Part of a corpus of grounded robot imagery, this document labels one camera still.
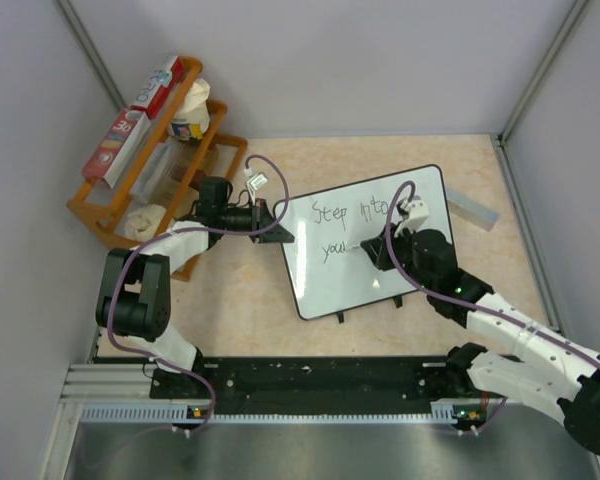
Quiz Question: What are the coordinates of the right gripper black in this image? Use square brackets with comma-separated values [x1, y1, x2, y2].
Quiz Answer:
[363, 220, 435, 292]

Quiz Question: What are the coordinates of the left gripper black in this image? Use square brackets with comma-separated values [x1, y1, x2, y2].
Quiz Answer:
[219, 199, 293, 245]

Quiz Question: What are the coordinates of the white whiteboard black frame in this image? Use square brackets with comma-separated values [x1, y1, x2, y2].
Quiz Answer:
[272, 163, 459, 322]

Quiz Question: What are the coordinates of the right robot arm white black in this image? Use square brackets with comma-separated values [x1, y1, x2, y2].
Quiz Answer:
[361, 226, 600, 456]

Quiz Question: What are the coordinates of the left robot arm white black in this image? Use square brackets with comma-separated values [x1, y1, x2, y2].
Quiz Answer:
[96, 173, 295, 397]

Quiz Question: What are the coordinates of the grey whiteboard eraser block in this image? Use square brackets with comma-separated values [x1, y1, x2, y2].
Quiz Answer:
[446, 188, 500, 232]

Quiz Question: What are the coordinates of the clear box of brown items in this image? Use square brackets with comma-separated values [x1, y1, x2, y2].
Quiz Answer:
[130, 137, 219, 218]

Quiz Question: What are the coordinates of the orange wooden rack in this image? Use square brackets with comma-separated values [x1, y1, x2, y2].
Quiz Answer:
[65, 55, 249, 283]

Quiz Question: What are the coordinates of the red white wrap box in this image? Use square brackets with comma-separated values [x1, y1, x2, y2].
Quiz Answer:
[81, 108, 150, 188]

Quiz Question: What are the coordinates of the red white foil box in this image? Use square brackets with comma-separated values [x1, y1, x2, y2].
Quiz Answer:
[129, 55, 185, 119]

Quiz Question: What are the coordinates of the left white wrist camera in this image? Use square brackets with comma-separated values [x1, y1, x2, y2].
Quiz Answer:
[244, 168, 269, 193]

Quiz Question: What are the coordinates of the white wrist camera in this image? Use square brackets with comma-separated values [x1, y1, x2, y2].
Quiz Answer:
[393, 196, 429, 238]
[244, 168, 269, 193]

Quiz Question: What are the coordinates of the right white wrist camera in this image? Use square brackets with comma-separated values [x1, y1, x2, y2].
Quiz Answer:
[393, 196, 429, 238]

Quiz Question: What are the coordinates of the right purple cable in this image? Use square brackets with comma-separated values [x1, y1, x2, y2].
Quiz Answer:
[387, 180, 600, 436]

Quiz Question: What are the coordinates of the purple cable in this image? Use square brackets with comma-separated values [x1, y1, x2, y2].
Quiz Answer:
[105, 153, 289, 434]
[387, 180, 600, 436]

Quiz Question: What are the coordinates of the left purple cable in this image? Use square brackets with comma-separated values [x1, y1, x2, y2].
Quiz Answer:
[105, 153, 289, 434]

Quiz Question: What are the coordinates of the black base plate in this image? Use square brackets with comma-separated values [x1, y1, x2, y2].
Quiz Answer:
[149, 354, 481, 416]

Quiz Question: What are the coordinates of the grey slotted cable duct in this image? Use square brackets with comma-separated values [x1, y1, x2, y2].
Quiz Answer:
[80, 403, 486, 426]

